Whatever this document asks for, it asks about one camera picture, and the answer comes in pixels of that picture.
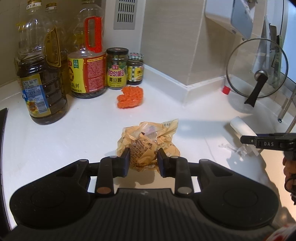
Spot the yellow oil bottle behind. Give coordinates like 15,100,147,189
45,2,68,69

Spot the green label bean paste jar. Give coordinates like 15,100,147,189
106,47,129,89

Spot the glass pot lid black handle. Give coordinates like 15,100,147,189
226,38,288,107

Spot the torn white paper scrap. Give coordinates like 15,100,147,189
218,144,248,161

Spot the yellow label sauce jar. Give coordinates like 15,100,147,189
127,53,144,85

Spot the silver wall vent grille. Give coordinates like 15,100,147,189
113,0,138,30

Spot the oil bottle red handle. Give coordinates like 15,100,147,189
67,1,107,99

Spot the dark soy sauce bottle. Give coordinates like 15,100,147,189
15,1,68,125

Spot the white cardboard paper roll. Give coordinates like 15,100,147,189
230,116,262,156

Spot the red bottle cap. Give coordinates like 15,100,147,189
222,85,231,95

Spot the yellow snack wrapper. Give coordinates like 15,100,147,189
116,119,180,172

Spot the operator right hand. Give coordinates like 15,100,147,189
282,157,295,205

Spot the orange mesh scrubber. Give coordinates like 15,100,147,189
117,86,144,109

